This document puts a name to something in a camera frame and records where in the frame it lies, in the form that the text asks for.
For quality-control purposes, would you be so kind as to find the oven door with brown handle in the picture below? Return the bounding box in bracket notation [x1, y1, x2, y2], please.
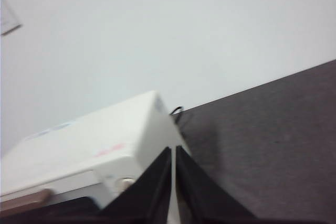
[0, 170, 106, 221]

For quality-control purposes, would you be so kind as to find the white toaster oven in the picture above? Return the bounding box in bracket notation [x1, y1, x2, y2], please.
[0, 90, 194, 210]

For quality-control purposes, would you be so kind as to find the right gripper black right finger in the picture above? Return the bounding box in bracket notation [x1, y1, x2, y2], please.
[175, 145, 259, 221]

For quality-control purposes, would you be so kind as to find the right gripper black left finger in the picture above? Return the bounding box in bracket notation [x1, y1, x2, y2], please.
[101, 146, 173, 221]

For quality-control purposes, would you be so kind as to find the black oven power cable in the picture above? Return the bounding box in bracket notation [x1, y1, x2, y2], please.
[169, 106, 185, 125]

